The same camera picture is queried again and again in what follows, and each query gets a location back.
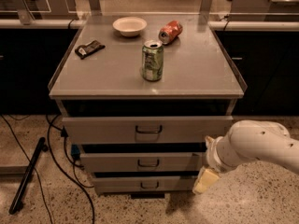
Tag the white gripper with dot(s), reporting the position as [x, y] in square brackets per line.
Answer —
[213, 157]

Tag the grey drawer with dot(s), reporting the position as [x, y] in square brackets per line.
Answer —
[128, 130]
[143, 162]
[143, 183]

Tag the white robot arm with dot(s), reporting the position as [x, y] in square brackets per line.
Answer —
[247, 141]

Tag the grey top drawer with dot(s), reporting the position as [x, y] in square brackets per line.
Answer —
[128, 130]

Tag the grey bottom drawer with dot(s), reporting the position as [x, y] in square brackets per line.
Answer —
[143, 183]

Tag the grey drawer cabinet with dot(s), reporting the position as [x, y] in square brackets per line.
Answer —
[197, 81]

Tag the green soda can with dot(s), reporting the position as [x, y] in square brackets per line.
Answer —
[152, 60]

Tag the blue plug adapter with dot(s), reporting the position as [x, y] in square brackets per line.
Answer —
[75, 152]

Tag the orange soda can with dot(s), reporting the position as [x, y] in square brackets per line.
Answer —
[170, 31]

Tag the white bowl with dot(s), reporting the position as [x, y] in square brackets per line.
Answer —
[129, 26]

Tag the dark snack packet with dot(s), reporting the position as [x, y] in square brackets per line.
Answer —
[86, 50]

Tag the black bar on floor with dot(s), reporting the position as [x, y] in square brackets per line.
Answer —
[17, 204]

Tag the white horizontal rail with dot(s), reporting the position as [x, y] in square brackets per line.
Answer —
[273, 26]

